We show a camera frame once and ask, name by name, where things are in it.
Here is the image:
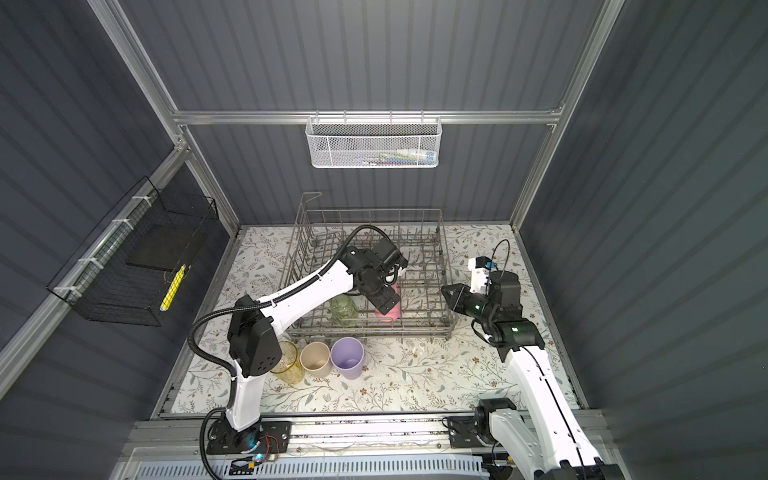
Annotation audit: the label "green transparent cup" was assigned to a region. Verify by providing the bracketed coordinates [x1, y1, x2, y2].
[329, 294, 358, 328]

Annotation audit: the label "purple plastic cup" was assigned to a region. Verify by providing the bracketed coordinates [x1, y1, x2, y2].
[330, 337, 365, 380]

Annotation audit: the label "white mesh wall basket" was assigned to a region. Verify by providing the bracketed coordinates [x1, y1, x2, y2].
[305, 117, 443, 169]

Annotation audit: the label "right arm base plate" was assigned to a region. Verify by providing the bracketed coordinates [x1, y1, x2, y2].
[441, 409, 536, 453]

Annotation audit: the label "black wire wall basket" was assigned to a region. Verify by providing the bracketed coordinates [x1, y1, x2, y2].
[47, 177, 219, 327]

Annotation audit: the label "yellow transparent cup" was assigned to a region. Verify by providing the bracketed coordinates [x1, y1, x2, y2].
[271, 340, 304, 385]

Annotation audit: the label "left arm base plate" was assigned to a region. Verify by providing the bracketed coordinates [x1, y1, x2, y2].
[203, 418, 293, 456]

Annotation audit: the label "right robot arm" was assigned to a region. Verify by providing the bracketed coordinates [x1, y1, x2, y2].
[441, 268, 624, 479]

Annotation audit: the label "grey wire dish rack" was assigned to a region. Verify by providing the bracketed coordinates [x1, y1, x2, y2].
[279, 192, 456, 341]

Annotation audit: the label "yellow brush in basket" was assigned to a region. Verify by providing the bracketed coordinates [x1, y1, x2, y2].
[159, 265, 188, 312]

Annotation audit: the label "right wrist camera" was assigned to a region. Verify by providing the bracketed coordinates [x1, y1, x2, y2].
[468, 256, 496, 295]

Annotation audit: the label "beige plastic cup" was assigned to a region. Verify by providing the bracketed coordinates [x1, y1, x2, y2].
[299, 342, 332, 378]

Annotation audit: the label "aluminium mounting rail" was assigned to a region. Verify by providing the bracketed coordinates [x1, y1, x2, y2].
[122, 410, 613, 457]

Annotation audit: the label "pink plastic cup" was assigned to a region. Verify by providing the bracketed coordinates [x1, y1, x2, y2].
[375, 283, 401, 322]

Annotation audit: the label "floral table mat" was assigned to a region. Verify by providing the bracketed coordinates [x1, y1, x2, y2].
[170, 223, 562, 415]

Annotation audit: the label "items in white basket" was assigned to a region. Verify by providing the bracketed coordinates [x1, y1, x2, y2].
[356, 148, 438, 167]

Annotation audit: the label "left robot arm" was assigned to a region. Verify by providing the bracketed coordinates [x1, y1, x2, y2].
[187, 224, 408, 453]

